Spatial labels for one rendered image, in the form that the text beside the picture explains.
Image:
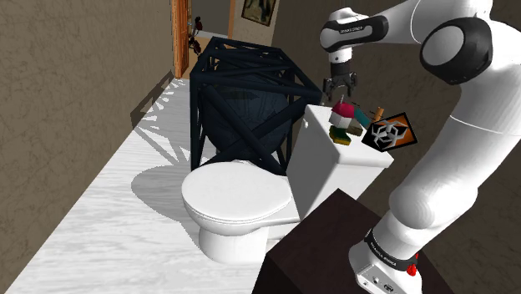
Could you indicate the teal flat bar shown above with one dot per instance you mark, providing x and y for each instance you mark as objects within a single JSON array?
[{"x": 361, "y": 116}]

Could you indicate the olive brown block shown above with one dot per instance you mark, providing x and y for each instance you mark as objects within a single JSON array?
[{"x": 355, "y": 130}]

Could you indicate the dark brown robot stand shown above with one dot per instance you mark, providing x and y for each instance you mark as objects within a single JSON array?
[{"x": 325, "y": 244}]

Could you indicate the green yellow block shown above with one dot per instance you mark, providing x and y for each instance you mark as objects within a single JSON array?
[{"x": 340, "y": 136}]

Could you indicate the black orange box, white pattern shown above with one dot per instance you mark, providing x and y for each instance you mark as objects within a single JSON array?
[{"x": 388, "y": 132}]

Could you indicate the orange wooden door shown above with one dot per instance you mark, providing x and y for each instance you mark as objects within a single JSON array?
[{"x": 179, "y": 36}]

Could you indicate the orange brown cylinder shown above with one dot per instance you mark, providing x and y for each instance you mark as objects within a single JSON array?
[{"x": 379, "y": 114}]

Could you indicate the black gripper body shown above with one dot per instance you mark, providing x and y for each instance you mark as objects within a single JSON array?
[{"x": 342, "y": 70}]

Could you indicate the dark blue frame with sphere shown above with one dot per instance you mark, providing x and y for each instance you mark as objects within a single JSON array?
[{"x": 248, "y": 110}]

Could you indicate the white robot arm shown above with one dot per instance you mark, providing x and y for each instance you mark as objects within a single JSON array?
[{"x": 468, "y": 134}]

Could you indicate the red white toy house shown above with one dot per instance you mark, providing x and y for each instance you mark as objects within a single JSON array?
[{"x": 341, "y": 116}]

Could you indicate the dark framed wall picture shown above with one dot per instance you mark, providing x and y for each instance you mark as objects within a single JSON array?
[{"x": 258, "y": 10}]

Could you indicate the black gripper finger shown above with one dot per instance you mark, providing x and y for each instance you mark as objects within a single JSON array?
[
  {"x": 329, "y": 88},
  {"x": 352, "y": 84}
]

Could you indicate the white toilet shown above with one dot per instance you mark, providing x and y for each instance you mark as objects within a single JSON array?
[{"x": 236, "y": 195}]

